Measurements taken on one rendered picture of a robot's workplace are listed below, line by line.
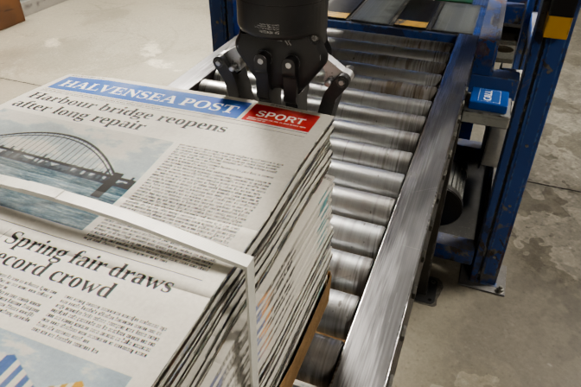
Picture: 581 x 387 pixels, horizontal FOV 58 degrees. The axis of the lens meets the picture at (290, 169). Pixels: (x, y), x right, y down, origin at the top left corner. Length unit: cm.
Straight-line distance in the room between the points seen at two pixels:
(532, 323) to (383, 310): 120
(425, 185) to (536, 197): 152
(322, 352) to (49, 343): 32
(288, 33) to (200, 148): 11
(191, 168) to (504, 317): 145
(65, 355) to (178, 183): 14
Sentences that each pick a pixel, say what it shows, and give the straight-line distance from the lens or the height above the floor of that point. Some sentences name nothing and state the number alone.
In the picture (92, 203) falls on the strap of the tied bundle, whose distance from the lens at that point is 35.
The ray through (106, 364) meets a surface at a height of 103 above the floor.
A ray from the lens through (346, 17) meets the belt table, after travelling 145.
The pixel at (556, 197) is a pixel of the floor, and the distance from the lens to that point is 231.
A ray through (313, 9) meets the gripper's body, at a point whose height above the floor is 112.
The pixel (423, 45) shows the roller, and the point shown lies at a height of 79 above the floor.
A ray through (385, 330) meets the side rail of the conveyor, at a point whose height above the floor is 80.
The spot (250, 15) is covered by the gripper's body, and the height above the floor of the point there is 111.
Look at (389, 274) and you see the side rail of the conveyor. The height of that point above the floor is 80.
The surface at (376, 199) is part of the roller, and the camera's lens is 74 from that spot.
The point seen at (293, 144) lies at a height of 103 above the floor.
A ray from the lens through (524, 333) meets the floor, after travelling 173.
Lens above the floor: 124
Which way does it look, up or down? 34 degrees down
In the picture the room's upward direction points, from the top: straight up
